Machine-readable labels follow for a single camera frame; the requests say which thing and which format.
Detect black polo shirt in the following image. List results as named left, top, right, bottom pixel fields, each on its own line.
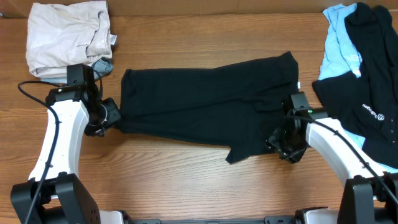
left=312, top=1, right=398, bottom=169

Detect blue folded jeans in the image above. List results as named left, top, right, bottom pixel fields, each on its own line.
left=40, top=58, right=113, bottom=84

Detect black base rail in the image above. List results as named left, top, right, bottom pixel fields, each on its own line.
left=124, top=215, right=303, bottom=224

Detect light blue t-shirt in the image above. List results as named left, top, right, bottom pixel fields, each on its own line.
left=318, top=2, right=398, bottom=174

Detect black t-shirt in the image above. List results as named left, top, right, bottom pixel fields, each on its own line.
left=117, top=52, right=299, bottom=163

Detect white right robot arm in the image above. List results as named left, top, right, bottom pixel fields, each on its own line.
left=266, top=108, right=397, bottom=223

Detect beige folded trousers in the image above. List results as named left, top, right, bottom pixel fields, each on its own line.
left=25, top=1, right=116, bottom=78

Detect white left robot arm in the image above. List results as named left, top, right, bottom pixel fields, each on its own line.
left=11, top=86, right=129, bottom=223

